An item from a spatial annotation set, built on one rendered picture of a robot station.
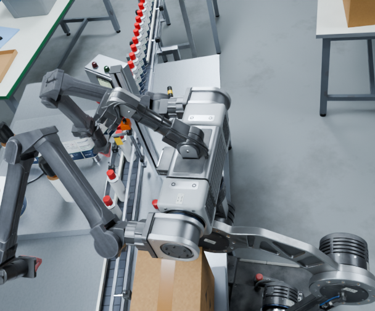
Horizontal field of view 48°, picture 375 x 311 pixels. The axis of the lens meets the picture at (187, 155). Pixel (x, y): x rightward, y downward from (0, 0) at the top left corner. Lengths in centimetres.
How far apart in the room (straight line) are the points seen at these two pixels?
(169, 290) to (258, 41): 305
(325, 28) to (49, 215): 197
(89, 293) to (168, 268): 51
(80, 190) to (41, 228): 93
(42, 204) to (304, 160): 181
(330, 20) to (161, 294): 208
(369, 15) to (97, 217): 214
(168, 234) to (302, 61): 294
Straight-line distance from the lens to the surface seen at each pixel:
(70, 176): 123
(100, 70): 174
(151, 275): 152
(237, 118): 343
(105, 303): 182
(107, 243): 121
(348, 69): 379
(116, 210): 184
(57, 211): 215
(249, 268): 243
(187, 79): 257
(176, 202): 114
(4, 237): 144
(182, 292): 147
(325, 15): 301
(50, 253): 210
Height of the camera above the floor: 245
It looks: 49 degrees down
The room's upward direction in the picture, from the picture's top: 18 degrees counter-clockwise
